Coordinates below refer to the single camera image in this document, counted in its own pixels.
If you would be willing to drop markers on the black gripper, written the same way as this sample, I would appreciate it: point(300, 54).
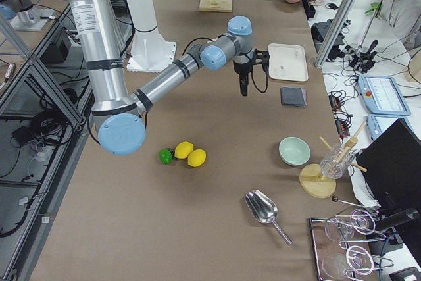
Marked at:
point(241, 68)

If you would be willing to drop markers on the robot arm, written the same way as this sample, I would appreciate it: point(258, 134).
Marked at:
point(117, 114)

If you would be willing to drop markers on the cream rabbit tray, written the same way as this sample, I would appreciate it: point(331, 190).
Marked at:
point(287, 62)

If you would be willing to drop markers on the bamboo cutting board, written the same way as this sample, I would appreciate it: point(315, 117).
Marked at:
point(224, 6)

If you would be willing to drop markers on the grey folded cloth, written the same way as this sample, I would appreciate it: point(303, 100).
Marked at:
point(293, 96)

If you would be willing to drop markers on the mint green bowl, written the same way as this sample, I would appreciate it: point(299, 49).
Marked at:
point(294, 151)

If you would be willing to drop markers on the yellow lemon far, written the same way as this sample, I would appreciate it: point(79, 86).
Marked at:
point(196, 158)

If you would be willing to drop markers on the yellow lemon near lime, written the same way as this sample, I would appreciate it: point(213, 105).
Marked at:
point(183, 150)

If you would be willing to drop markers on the green lime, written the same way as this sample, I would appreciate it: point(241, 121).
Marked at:
point(166, 156)

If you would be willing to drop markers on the glass cup on stand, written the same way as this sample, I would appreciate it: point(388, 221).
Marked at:
point(335, 163)

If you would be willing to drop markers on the wooden cup stand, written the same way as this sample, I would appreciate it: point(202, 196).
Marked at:
point(311, 178)

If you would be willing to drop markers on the steel metal scoop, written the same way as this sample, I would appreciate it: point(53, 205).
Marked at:
point(265, 211)

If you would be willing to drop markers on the blue teach pendant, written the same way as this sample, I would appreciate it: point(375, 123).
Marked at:
point(382, 95)
point(377, 124)

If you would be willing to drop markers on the black monitor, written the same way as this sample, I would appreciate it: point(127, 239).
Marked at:
point(393, 167)

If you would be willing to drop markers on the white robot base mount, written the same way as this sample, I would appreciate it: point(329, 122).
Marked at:
point(150, 52)

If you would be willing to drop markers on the aluminium frame post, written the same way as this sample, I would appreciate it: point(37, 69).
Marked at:
point(333, 31)

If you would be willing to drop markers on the black wire glass rack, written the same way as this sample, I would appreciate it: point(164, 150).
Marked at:
point(340, 246)

